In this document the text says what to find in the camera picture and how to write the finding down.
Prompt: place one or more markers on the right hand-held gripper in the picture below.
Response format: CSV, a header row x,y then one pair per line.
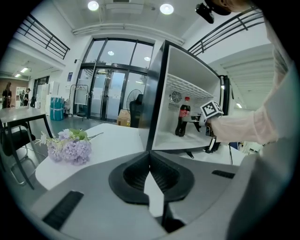
x,y
211,110

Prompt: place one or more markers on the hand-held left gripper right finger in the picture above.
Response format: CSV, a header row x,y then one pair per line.
x,y
199,185

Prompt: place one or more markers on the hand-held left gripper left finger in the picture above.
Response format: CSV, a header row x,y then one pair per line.
x,y
93,199

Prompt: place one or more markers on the cola bottle red cap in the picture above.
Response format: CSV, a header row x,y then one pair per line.
x,y
184,112

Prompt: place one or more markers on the black mini fridge door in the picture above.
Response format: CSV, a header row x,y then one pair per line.
x,y
154,93

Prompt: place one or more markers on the person's right forearm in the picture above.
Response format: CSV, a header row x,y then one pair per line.
x,y
239,129

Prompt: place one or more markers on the purple artificial flower bunch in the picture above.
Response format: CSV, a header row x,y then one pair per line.
x,y
72,150

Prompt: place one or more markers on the black high-back office chair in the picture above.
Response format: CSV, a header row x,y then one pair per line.
x,y
136,112

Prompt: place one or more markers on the white folding table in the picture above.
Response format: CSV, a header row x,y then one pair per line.
x,y
112,138

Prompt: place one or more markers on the black standing fan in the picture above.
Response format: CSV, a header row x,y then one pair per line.
x,y
133,93

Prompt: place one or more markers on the brown cardboard box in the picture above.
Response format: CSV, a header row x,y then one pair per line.
x,y
123,119

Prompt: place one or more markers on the glass entrance doors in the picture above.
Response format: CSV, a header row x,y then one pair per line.
x,y
112,82

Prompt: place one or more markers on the black balcony railing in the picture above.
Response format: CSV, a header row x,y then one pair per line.
x,y
44,37
225,30

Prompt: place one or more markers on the blue wrapped bundle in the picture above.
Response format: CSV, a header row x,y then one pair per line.
x,y
57,109

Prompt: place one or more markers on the black chair with chrome base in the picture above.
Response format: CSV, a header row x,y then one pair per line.
x,y
14,140

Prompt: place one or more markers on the metal clothes rack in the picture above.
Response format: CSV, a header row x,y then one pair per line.
x,y
80,96

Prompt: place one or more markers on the grey marble table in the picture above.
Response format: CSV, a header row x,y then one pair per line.
x,y
21,113

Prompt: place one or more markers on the round ceiling light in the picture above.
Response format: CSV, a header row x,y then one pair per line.
x,y
166,9
93,5

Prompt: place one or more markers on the white cabinets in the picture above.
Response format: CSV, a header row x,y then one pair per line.
x,y
47,93

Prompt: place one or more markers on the ceiling air conditioner unit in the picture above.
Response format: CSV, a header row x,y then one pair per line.
x,y
124,4

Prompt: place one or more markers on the ceiling tube light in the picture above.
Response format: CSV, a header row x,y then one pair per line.
x,y
24,69

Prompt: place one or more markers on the black head-worn camera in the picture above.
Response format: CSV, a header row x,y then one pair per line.
x,y
206,11

